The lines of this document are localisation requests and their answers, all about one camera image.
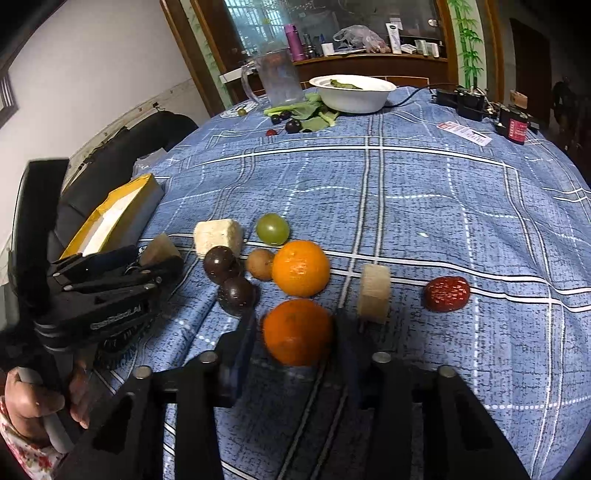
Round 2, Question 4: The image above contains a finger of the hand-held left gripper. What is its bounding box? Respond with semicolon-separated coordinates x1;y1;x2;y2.
62;255;184;297
52;244;141;278

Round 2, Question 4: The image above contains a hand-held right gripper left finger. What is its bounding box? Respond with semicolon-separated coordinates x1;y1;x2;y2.
58;313;258;480

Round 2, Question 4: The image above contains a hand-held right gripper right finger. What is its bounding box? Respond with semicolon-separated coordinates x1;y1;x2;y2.
335;308;533;480

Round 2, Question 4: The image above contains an orange mandarin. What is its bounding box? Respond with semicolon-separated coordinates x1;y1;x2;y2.
271;240;331;298
262;298;334;367

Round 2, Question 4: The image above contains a person's left forearm floral sleeve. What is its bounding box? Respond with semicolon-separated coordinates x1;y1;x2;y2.
0;399;63;480

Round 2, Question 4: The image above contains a person's left hand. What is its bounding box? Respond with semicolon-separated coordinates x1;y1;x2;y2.
4;362;92;445

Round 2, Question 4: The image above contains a tan foam cube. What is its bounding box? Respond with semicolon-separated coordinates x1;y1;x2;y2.
139;232;182;267

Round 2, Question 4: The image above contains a yellow cardboard box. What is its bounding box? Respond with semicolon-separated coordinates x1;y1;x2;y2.
59;173;165;260

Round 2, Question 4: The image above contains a dark purple passion fruit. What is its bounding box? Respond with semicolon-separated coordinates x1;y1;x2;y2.
217;276;257;317
204;246;241;284

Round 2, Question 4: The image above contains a tan foam cylinder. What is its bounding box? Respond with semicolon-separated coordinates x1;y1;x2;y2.
358;264;391;325

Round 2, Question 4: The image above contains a white foam cube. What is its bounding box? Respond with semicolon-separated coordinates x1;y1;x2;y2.
193;219;244;258

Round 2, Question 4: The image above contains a brown kiwi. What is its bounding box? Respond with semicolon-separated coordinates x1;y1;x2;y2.
245;248;276;282

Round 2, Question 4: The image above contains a black leather chair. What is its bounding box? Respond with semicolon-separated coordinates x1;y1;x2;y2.
46;111;200;259

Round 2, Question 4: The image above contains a red jujube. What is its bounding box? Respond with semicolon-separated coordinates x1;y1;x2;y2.
424;276;471;313

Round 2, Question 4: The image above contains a large green grape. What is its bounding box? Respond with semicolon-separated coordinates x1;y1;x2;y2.
256;213;291;246

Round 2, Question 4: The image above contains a blue plaid tablecloth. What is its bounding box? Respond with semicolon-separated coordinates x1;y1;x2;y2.
90;86;591;480

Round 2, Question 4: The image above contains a green leafy vegetable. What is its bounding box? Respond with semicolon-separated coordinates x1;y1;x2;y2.
263;93;341;134

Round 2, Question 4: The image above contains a clear plastic pitcher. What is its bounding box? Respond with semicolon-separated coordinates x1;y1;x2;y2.
240;50;304;108

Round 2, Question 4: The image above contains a white and red card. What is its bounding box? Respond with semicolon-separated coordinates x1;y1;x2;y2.
438;121;493;147

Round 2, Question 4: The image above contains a white bowl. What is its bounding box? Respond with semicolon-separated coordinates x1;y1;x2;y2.
308;74;398;114

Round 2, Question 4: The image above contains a pink bottle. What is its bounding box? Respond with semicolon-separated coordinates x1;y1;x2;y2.
284;23;305;62

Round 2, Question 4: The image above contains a black charger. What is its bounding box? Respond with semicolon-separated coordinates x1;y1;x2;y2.
436;87;491;123

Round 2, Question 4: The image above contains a red and black battery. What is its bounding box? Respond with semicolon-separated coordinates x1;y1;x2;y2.
495;104;540;146

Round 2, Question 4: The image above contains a wooden cabinet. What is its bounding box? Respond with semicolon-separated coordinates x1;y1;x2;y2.
159;0;505;121

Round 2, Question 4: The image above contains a clear plastic bag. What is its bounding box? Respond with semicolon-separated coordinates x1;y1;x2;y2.
333;25;391;54

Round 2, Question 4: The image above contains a black cable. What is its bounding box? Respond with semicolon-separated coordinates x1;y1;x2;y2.
383;83;462;110

